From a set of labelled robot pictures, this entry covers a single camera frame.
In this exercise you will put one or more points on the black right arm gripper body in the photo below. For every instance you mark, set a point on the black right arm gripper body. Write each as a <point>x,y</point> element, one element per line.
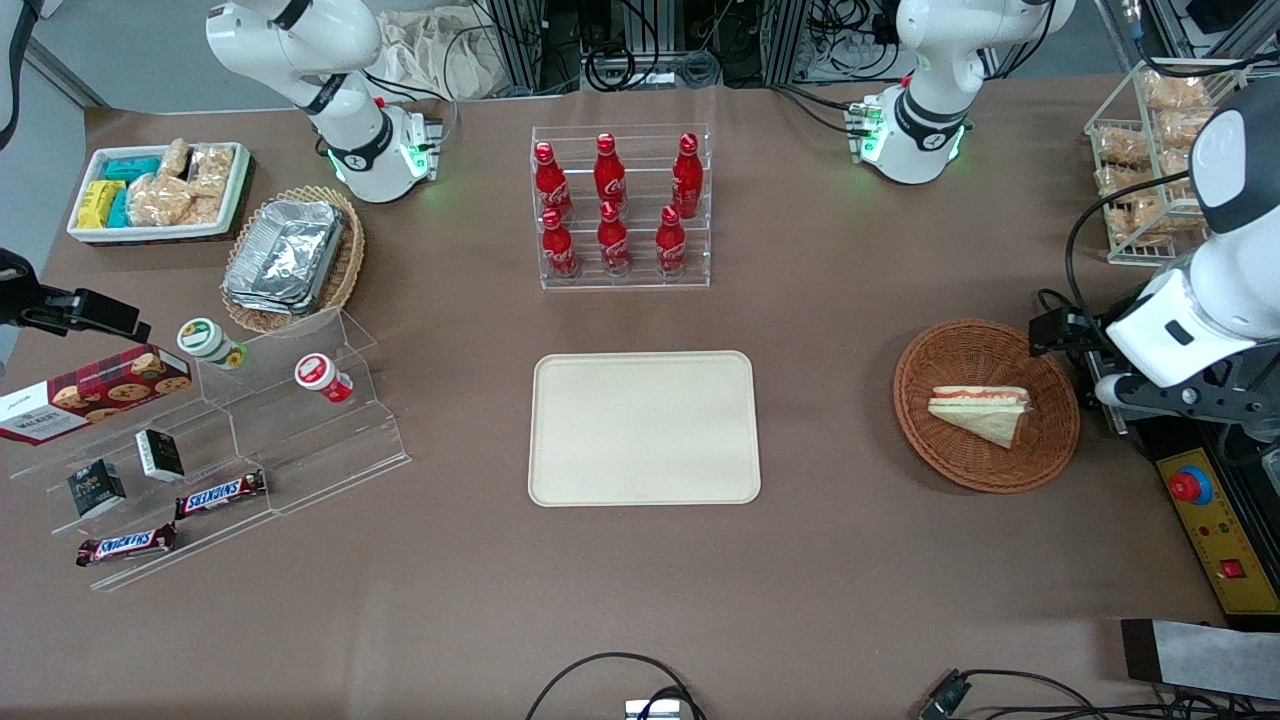
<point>22,301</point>

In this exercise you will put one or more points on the triangle sandwich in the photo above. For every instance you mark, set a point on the triangle sandwich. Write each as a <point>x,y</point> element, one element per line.
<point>985,412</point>

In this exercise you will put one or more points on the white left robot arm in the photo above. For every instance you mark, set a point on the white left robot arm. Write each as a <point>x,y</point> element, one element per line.
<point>915,135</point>

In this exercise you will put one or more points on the round brown wicker basket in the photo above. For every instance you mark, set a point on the round brown wicker basket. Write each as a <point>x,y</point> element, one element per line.
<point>950,455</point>

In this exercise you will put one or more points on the oval wicker basket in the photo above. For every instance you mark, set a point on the oval wicker basket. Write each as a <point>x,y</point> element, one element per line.
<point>345,270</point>

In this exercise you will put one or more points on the beige plastic tray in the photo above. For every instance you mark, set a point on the beige plastic tray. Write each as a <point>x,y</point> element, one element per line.
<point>645,430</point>

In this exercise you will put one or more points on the red tartan cookie box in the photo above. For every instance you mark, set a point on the red tartan cookie box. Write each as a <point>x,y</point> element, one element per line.
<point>95,392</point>

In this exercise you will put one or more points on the yellow snack packet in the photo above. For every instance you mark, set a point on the yellow snack packet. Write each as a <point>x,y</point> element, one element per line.
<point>98,203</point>

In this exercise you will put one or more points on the clear bag of fried snacks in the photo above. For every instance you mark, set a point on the clear bag of fried snacks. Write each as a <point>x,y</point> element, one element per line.
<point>1122,147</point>
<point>1175,92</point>
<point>1180,128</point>
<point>1140,222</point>

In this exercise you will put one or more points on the green lid yogurt cup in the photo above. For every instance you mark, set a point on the green lid yogurt cup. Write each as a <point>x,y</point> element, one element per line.
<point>208,342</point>

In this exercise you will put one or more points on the clear bag of rice crackers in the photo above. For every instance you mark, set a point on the clear bag of rice crackers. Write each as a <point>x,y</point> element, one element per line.
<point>158,200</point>
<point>212,170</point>

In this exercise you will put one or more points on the teal snack packet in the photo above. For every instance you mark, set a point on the teal snack packet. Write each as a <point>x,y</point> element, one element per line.
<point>132,167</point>

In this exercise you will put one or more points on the red emergency stop button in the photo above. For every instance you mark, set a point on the red emergency stop button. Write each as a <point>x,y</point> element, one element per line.
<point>1190,486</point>

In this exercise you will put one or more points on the black side cart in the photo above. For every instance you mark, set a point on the black side cart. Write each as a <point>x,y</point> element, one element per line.
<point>1250,470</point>

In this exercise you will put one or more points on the small black white box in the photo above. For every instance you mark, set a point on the small black white box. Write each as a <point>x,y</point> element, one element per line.
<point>160,455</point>

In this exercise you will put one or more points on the white rectangular snack bin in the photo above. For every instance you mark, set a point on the white rectangular snack bin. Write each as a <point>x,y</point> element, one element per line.
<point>230,200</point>

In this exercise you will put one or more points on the stack of foil containers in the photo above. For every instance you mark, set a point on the stack of foil containers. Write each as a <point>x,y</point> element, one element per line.
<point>285,255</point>

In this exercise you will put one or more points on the yellow emergency stop box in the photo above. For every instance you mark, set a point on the yellow emergency stop box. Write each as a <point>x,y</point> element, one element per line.
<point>1230,540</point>

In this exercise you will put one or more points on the brown snickers bar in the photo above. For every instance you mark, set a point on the brown snickers bar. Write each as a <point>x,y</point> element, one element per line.
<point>125,545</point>
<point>220,494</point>

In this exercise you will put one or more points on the red lid yogurt cup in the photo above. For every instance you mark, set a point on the red lid yogurt cup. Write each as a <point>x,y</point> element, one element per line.
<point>322,377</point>

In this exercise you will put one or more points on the clear acrylic stepped stand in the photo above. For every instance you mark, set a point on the clear acrylic stepped stand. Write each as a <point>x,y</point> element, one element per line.
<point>300,450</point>

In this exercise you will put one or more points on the grey flat panel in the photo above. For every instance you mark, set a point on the grey flat panel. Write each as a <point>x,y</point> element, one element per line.
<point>1200,655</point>

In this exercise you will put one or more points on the red cola bottle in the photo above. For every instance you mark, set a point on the red cola bottle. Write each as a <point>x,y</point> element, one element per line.
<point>559,250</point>
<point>551,185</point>
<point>670,248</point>
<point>614,245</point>
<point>687,180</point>
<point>609,175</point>

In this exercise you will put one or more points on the clear acrylic bottle rack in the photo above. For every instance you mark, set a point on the clear acrylic bottle rack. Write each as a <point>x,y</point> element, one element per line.
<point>630,282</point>

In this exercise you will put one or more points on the beige cloth bag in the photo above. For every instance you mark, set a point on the beige cloth bag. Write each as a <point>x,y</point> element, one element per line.
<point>430,55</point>

